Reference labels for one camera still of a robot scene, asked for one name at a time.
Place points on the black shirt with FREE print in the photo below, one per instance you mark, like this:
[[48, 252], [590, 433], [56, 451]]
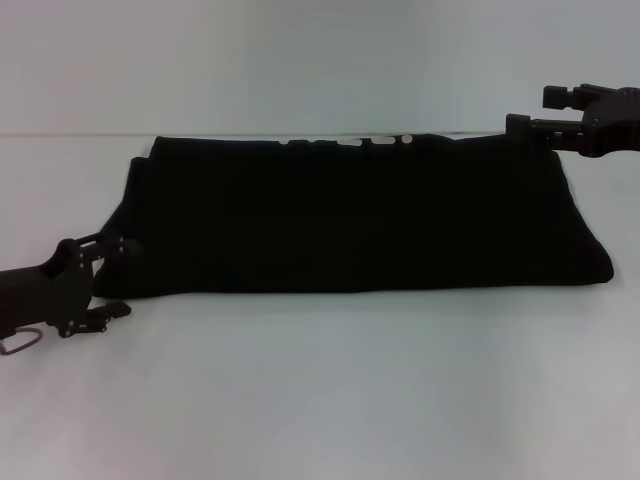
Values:
[[350, 215]]

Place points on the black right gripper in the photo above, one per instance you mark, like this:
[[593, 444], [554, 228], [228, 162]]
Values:
[[615, 120]]

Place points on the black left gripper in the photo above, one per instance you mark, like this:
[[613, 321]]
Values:
[[45, 290]]

